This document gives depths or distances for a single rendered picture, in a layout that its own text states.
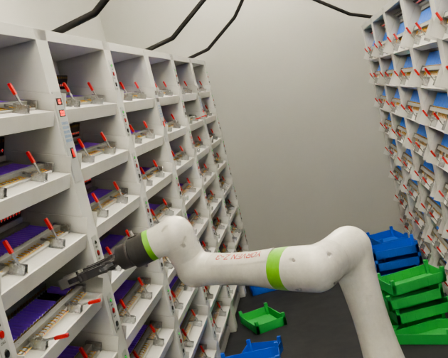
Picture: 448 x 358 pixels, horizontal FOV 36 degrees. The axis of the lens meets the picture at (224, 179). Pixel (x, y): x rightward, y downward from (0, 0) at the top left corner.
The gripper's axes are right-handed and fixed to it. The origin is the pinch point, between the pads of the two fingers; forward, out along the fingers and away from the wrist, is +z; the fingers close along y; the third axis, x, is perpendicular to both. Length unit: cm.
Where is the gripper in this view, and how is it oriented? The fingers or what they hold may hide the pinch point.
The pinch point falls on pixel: (71, 279)
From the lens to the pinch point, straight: 211.2
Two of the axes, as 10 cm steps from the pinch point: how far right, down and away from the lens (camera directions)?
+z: -9.0, 4.0, 1.6
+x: 4.2, 9.0, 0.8
